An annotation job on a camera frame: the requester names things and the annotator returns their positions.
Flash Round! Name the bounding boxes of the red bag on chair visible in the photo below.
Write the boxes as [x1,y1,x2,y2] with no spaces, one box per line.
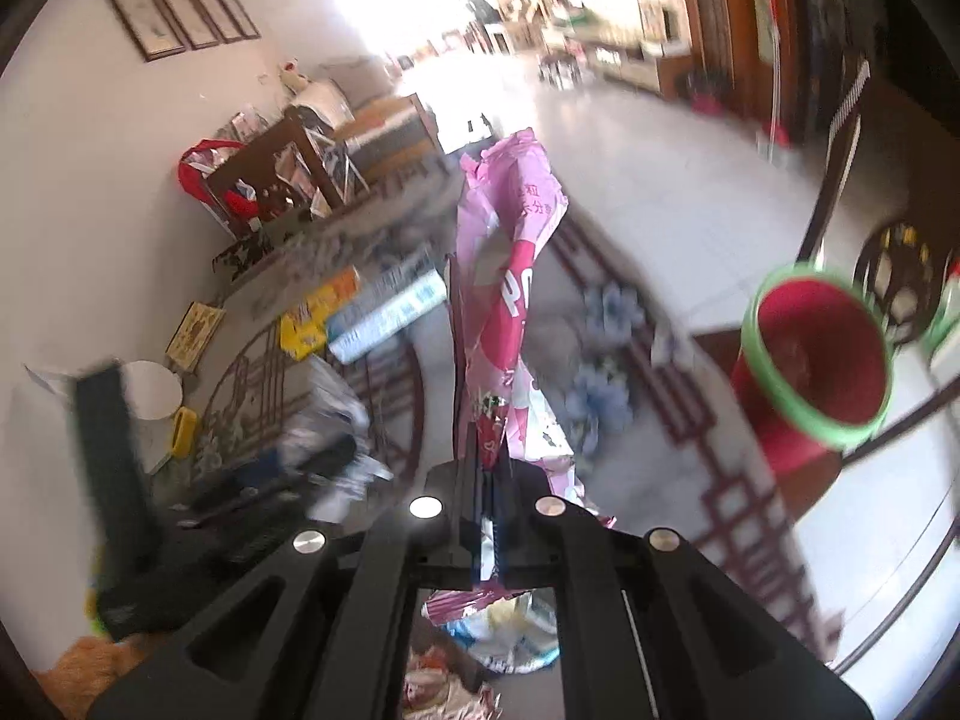
[175,138,260,238]

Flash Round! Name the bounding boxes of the pink snack bag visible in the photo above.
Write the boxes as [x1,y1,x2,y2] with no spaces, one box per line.
[418,127,620,625]

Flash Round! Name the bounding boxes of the swivel stool with wheels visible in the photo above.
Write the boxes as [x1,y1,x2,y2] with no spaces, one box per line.
[537,49,583,88]

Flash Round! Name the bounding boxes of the red white paper bag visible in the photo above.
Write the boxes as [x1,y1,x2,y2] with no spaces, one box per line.
[400,647,501,720]

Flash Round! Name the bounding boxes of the wooden sofa with cushions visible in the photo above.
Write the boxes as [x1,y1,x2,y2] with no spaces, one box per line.
[280,60,443,184]

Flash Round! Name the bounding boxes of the low tv cabinet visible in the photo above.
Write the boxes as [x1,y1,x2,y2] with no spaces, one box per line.
[551,4,695,99]

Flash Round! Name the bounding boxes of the blue white long box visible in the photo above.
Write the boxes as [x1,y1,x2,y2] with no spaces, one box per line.
[325,249,448,364]

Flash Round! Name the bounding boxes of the small dark stool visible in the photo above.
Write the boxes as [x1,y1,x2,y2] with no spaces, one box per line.
[467,114,493,138]

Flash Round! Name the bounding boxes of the dark wooden chair right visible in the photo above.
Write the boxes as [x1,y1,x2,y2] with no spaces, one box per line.
[797,50,958,348]

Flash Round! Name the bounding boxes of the gold patterned flat box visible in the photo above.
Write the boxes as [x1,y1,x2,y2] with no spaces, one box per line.
[164,301,224,372]

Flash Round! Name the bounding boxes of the floral seat cushion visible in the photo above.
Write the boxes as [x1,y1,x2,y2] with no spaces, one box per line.
[212,229,304,284]

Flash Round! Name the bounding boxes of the dark wooden chair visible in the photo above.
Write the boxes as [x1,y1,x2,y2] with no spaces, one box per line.
[797,50,958,348]
[203,107,352,234]

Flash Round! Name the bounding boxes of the four framed wall paintings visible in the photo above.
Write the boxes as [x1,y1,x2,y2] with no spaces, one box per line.
[107,0,262,62]

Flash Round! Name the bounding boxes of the white desk lamp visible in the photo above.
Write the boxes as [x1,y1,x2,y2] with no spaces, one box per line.
[2,361,184,486]

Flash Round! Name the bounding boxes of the yellow orange drink box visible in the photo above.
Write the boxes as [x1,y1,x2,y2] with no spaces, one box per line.
[278,265,361,361]

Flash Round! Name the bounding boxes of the dark wooden chair left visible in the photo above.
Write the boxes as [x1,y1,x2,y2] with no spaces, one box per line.
[203,107,352,234]

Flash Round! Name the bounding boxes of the red green trash bin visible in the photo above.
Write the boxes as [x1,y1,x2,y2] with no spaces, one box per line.
[731,263,893,478]

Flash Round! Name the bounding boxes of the blue white snack packet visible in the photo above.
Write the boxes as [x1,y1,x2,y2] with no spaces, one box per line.
[443,589,560,674]

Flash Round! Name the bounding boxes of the small red floor bin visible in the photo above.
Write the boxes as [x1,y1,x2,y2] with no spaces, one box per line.
[677,68,734,117]

